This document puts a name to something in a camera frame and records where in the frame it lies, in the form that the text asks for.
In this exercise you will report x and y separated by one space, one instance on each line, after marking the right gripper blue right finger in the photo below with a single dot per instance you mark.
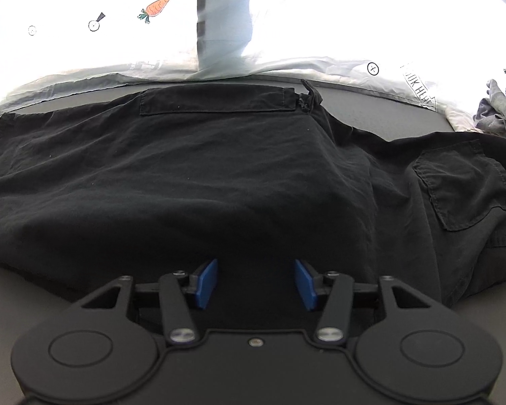
305 285

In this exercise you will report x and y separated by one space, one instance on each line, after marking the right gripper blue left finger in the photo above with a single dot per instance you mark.
205 280

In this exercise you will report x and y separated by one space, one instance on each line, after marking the black cargo trousers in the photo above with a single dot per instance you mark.
249 175

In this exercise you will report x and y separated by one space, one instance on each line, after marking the grey sweatshirt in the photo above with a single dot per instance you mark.
491 114

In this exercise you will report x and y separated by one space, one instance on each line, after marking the white printed window curtain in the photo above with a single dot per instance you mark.
437 54

